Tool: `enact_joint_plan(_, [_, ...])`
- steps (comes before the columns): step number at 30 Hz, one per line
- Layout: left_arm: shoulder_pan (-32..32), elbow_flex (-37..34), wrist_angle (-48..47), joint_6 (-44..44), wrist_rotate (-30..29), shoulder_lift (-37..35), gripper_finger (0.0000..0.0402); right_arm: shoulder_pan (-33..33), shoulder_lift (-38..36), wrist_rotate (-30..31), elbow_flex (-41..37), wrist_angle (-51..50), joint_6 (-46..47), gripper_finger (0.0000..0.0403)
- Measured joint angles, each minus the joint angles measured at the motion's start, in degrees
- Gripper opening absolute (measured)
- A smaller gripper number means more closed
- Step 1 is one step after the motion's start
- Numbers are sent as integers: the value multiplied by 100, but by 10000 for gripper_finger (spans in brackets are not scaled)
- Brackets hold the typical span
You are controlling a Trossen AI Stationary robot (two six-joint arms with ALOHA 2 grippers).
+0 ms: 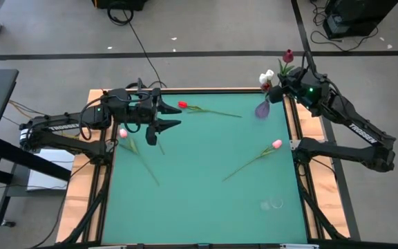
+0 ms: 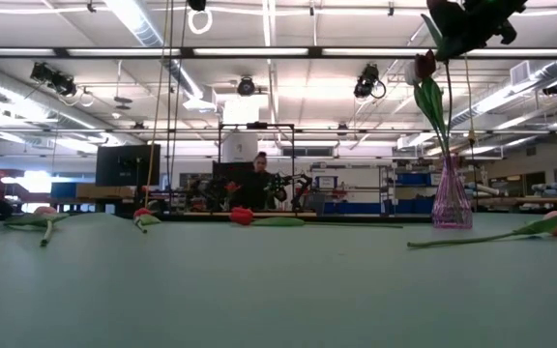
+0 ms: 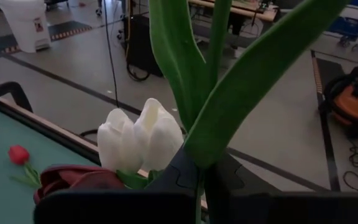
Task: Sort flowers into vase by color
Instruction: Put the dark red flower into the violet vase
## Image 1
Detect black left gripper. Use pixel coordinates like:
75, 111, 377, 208
135, 88, 182, 146

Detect tangled black floor cables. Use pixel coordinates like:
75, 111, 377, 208
309, 0, 379, 53

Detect green table mat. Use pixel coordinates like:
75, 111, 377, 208
101, 91, 309, 245

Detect purple glass vase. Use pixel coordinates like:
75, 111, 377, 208
254, 98, 272, 120

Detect black floor cable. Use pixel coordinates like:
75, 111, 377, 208
107, 8, 168, 89

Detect white flat box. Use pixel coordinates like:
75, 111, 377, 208
26, 148, 75, 193

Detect black equipment box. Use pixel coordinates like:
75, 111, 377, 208
91, 0, 149, 11

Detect pink artificial tulip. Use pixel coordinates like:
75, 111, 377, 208
118, 128, 161, 187
221, 138, 283, 183

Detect clear glass vase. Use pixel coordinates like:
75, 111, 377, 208
260, 195, 285, 212

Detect large black equipment case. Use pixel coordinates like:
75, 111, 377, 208
322, 0, 398, 39

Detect yellow cable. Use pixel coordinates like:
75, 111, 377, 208
8, 100, 48, 120

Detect black metal desk stand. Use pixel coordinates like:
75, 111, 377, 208
0, 136, 74, 229

